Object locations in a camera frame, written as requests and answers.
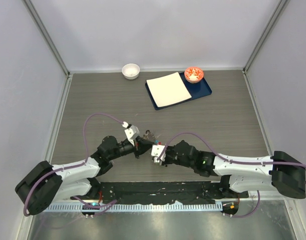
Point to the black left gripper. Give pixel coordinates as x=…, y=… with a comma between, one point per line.
x=141, y=145

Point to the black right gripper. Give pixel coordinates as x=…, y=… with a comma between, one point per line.
x=166, y=161

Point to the metal key organizer blue handle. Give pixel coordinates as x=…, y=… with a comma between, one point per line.
x=149, y=135

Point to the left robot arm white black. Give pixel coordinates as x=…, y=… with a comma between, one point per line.
x=47, y=183

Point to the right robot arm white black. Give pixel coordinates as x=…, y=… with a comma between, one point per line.
x=279, y=172

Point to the white square plate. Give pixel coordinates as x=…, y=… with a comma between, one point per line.
x=168, y=90

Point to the dark blue tray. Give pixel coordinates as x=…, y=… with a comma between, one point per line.
x=197, y=90

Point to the white bowl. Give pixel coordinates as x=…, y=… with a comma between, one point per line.
x=131, y=71

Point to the orange patterned bowl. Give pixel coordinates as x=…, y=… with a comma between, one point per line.
x=194, y=74

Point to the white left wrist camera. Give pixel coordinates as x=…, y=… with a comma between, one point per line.
x=131, y=132

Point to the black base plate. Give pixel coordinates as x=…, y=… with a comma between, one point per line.
x=160, y=193

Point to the slotted cable duct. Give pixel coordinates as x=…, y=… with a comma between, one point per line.
x=177, y=206

